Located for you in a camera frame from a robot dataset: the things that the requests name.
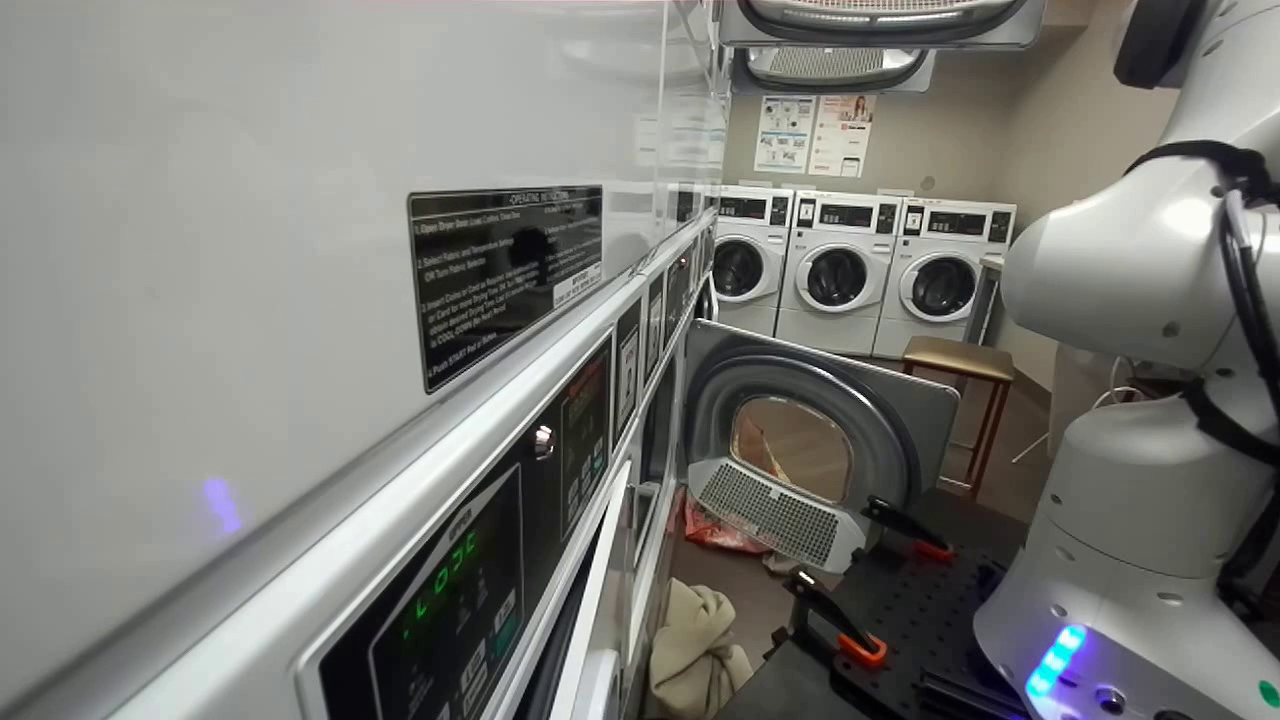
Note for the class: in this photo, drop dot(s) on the black perforated mounting board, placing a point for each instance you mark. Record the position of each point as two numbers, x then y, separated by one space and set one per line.
934 627

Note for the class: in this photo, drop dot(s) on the beige crumpled cloth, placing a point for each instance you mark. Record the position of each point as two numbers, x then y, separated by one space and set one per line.
692 652

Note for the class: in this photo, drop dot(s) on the dryer door with round window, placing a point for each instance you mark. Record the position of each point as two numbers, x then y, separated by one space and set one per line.
921 414

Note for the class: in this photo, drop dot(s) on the white red wall poster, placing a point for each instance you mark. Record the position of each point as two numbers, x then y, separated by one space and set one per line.
841 134

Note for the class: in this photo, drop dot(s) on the white blue wall poster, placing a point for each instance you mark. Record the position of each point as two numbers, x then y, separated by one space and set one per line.
786 134

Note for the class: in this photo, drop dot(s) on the black warning label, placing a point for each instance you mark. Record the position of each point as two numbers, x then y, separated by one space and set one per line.
504 272

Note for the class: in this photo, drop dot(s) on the black clamp orange grip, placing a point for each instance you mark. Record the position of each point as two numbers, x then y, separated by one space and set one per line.
834 619
896 521

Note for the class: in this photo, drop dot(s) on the stacked dryer numbered 2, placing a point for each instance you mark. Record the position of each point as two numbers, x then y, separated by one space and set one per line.
201 267

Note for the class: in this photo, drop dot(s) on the white dryer door black-ringed window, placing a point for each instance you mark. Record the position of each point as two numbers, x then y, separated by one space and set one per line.
880 34

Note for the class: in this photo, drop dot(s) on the white front-load washer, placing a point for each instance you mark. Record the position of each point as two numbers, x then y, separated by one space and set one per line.
745 267
836 272
946 281

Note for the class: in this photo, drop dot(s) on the dark gray base plate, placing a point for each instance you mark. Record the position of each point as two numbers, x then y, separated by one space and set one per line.
782 689

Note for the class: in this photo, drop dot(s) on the red patterned fabric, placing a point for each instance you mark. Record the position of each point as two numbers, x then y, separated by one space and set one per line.
712 531

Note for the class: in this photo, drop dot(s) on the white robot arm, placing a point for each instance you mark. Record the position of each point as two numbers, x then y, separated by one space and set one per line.
1132 267

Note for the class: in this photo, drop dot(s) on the black dryer control panel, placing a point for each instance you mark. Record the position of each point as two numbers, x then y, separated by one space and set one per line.
455 602

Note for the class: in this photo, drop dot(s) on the wooden side table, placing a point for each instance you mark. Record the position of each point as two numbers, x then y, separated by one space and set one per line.
957 360

